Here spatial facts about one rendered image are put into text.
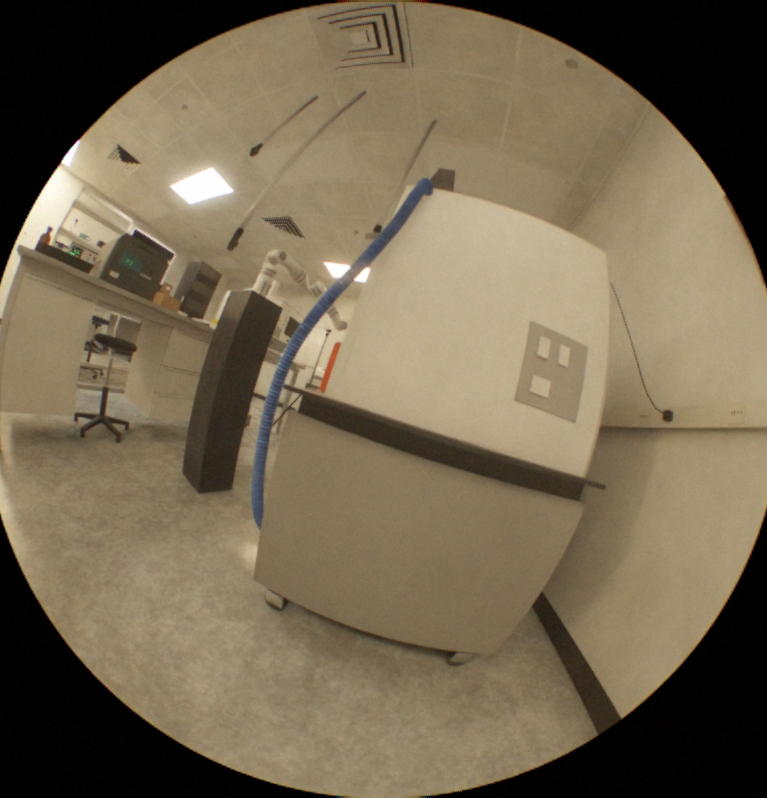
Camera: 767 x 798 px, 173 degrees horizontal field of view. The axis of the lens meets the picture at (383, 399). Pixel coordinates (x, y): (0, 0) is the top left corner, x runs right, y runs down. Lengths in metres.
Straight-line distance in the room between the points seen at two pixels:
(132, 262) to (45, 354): 0.68
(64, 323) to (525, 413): 1.85
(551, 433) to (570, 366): 0.17
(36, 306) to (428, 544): 1.79
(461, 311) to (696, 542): 0.98
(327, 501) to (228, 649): 0.56
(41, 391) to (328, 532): 1.52
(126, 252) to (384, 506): 1.69
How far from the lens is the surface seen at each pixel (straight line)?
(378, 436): 0.56
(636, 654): 1.09
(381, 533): 0.61
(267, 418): 0.63
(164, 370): 1.87
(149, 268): 1.75
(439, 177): 0.98
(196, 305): 4.35
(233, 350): 1.33
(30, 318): 1.58
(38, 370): 1.62
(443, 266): 0.67
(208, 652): 0.86
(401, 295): 0.63
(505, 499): 0.60
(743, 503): 0.95
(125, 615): 0.93
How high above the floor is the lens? 0.76
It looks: 1 degrees up
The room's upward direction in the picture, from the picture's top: 18 degrees clockwise
